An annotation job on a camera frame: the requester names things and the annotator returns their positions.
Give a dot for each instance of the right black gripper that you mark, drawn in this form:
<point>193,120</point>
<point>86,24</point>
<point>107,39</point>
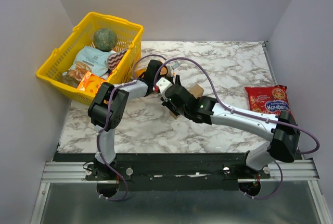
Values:
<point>169,103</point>

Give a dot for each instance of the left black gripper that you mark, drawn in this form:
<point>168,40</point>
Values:
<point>177,81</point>

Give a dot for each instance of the brown cardboard express box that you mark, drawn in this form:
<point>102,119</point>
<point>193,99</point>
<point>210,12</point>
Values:
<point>197,91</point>

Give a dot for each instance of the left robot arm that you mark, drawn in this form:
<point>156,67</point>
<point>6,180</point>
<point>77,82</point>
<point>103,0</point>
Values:
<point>107,108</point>

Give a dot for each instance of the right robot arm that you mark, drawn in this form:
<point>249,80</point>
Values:
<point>279,131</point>

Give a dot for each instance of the orange mango candy bag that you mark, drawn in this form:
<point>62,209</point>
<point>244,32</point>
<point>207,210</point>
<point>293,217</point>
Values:
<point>139,72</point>

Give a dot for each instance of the yellow plastic basket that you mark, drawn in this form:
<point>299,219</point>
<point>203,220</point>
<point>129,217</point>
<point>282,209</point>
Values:
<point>66,66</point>

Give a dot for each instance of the striped wavy pouch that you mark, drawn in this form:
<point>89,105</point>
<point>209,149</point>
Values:
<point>114,59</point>

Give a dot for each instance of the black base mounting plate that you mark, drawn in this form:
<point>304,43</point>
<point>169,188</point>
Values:
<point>172,172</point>

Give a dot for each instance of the green round melon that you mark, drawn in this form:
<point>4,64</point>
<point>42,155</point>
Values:
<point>105,39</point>

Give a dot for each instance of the orange cheese snack pack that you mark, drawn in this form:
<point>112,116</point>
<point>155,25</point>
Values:
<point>90,83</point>

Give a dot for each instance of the light blue snack bag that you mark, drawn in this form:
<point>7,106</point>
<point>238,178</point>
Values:
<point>89,59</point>

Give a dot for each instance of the red candy bag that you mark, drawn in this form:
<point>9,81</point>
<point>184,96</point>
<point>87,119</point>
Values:
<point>268,100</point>

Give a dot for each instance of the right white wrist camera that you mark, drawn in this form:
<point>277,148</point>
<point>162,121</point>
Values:
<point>162,85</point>

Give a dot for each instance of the aluminium rail frame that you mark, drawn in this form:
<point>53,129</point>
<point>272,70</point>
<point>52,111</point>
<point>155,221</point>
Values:
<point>73,172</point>

